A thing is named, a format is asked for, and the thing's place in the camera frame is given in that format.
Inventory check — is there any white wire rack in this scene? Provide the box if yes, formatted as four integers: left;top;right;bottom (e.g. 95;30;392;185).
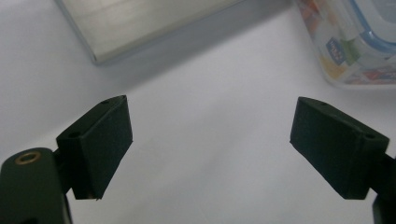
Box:
54;0;246;66

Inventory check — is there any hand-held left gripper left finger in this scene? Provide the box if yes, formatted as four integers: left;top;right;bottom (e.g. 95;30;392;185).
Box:
55;94;134;201

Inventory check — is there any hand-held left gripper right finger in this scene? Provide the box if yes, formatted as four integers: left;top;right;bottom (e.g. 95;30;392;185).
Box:
290;96;390;201

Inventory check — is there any clear container with blue lid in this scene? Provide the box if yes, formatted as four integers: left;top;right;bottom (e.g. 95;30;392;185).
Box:
293;0;396;90

